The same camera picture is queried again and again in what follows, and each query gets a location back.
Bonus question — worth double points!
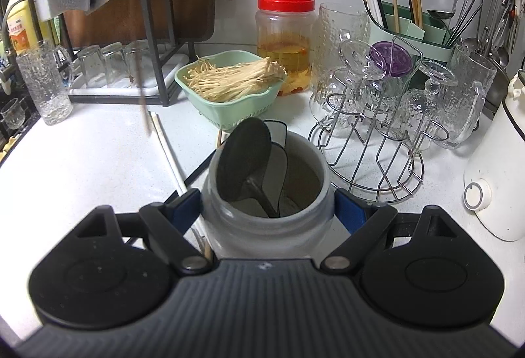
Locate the white ceramic mug green logo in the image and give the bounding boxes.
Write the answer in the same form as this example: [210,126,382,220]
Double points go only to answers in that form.
[201,132,333,261]

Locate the textured glass mug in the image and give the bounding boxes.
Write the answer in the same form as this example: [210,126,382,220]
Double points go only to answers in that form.
[312,2,372,96]
[441,44,499,149]
[15,39,75,126]

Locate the yellow detergent bottle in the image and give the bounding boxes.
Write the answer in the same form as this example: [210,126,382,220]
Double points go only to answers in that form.
[8,0,56,55]

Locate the clear glass tumbler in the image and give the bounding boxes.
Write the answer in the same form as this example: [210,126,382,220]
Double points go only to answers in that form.
[123,39,150,85]
[76,44,103,88]
[100,42,126,85]

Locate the white drip tray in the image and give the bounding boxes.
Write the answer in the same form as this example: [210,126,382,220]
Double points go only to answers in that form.
[68,52,193,98]

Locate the glass with purple lid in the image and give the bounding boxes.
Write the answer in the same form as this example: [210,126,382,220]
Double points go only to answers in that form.
[369,40,413,96]

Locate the green utensil holder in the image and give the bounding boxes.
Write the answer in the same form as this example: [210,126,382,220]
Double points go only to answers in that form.
[367,1,457,68]

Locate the small glass goblet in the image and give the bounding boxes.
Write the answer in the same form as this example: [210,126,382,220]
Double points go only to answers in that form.
[0,98,23,130]

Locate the cut crystal glass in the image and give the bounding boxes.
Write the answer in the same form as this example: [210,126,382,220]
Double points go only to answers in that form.
[309,81,349,137]

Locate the white electric kettle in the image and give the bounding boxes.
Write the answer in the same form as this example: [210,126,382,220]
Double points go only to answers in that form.
[463,69,525,243]

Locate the enoki mushroom bundle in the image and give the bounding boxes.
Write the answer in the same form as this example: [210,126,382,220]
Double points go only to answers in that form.
[185,57,287,103]

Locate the kitchen sink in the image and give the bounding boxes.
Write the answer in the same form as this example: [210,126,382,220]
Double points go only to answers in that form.
[0,88,39,166]

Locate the wire cup rack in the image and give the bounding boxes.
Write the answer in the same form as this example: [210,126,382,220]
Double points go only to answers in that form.
[308,36,425,204]

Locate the green plastic basket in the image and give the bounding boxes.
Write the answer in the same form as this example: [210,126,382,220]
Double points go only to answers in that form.
[174,50,288,128]

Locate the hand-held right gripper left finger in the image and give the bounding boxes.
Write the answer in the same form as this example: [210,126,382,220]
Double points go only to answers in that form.
[76,189,214,275]

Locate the black metal dish rack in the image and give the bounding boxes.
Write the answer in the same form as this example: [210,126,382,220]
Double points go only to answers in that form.
[22,0,198,107]

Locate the smooth clear glass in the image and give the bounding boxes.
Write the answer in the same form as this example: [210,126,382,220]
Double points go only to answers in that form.
[338,28,384,80]

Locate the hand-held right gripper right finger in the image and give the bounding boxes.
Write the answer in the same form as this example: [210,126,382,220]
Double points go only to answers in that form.
[320,188,464,273]

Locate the red-lid plastic jar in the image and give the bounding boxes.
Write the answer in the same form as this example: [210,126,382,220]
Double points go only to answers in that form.
[256,0,317,93]

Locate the stemmed crystal goblet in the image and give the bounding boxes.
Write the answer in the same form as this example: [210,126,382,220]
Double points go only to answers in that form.
[404,59,458,151]

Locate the dark steel chopstick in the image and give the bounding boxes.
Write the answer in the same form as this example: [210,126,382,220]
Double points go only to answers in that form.
[446,0,477,47]
[450,6,483,48]

